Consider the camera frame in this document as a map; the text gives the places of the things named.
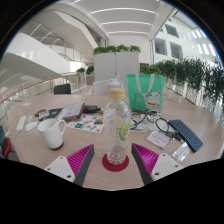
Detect white ceramic mug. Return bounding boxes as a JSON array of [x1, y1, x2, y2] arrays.
[[37, 117, 68, 150]]

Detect colourful sticker sheet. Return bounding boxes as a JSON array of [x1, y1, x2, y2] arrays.
[[66, 114, 105, 134]]

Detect white planter cabinet with greenery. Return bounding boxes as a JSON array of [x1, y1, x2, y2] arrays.
[[92, 44, 142, 96]]

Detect clear plastic bag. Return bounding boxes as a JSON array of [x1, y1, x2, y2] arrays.
[[171, 142, 192, 163]]

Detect green cat print tote bag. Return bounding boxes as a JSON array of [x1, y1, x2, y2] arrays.
[[126, 73, 166, 113]]

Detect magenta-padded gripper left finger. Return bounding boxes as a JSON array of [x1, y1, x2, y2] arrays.
[[44, 143, 96, 187]]

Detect small potted plant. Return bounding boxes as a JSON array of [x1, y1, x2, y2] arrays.
[[85, 65, 95, 86], [76, 67, 86, 84]]

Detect black office chair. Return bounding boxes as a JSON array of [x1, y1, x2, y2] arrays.
[[53, 83, 72, 96]]

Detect white power adapter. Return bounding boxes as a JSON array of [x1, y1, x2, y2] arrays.
[[15, 115, 27, 133]]

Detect white printed card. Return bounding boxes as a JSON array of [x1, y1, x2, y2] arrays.
[[146, 130, 172, 150]]

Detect white computer mouse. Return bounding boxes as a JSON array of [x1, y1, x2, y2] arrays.
[[24, 121, 39, 132]]

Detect clear plastic bottle lime label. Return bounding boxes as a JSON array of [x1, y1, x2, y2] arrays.
[[102, 87, 132, 166]]

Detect black power brick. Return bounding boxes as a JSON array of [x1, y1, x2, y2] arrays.
[[83, 105, 102, 114]]

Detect tangled black cables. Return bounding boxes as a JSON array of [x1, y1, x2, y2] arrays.
[[130, 109, 181, 141]]

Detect flat round red coaster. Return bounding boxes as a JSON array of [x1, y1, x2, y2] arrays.
[[101, 152, 130, 173]]

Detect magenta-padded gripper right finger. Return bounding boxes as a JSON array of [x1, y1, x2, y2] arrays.
[[130, 142, 184, 186]]

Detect dark blue keyboard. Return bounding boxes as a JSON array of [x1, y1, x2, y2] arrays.
[[167, 119, 204, 153]]

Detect clear shaker bottle white lid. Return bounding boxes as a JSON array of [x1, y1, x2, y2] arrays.
[[107, 75, 125, 91]]

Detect ceiling strip lights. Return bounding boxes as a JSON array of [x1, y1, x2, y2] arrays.
[[90, 7, 157, 36]]

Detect row of potted trees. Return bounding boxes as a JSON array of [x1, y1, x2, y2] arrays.
[[139, 58, 224, 114]]

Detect black flat device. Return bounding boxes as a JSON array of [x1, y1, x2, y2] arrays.
[[34, 108, 63, 121]]

